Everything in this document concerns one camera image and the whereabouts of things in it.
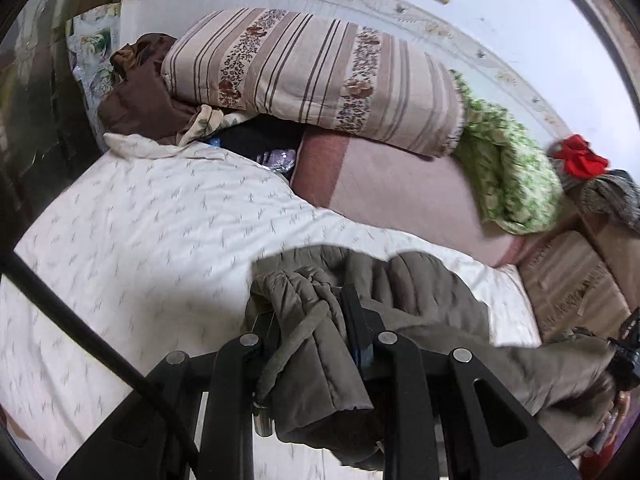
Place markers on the cream crumpled cloth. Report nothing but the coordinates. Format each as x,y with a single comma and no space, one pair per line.
205,122

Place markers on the clear plastic bag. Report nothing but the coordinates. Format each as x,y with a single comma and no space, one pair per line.
277,160

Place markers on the brown cloth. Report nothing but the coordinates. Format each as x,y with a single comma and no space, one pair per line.
140,100

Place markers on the pink blanket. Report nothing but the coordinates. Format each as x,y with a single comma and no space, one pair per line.
400,195

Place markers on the black cloth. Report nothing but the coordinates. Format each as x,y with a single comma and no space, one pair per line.
260,135

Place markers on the brown striped cushion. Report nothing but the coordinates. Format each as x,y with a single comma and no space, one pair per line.
570,285

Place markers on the floral printed bag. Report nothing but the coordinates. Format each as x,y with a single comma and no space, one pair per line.
92,55

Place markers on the striped floral pillow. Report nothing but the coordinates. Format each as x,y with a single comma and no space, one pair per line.
310,70

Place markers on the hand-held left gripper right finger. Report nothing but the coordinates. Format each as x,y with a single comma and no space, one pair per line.
357,352

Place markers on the green patterned blanket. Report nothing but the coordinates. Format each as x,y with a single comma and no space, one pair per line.
515,175

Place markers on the olive quilted hooded jacket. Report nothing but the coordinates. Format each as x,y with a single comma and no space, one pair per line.
320,320

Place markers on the grey knitted cloth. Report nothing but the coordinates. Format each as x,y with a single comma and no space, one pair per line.
612,200

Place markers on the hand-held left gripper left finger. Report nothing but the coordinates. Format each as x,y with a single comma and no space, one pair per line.
235,385

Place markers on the white printed bed sheet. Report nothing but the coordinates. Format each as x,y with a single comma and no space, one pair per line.
150,240

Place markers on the wooden door with glass panel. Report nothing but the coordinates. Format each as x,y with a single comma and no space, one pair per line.
35,110

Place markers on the red cloth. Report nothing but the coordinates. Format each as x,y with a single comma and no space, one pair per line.
580,157

